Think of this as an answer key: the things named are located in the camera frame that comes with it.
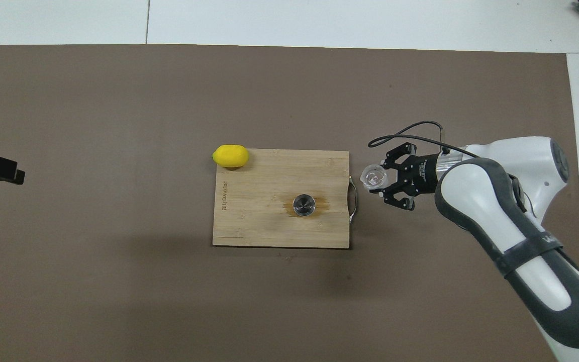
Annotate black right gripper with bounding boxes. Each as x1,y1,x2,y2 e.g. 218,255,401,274
379,143,443,211

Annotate clear glass cup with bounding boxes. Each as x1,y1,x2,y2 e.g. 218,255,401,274
359,164,389,191

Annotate metal double jigger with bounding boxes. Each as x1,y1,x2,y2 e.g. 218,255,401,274
292,193,316,218

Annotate wooden cutting board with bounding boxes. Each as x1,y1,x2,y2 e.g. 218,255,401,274
212,148,358,249

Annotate yellow lemon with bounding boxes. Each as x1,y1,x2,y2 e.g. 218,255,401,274
212,144,250,168

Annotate brown table mat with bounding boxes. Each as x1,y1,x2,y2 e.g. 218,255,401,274
0,44,579,362

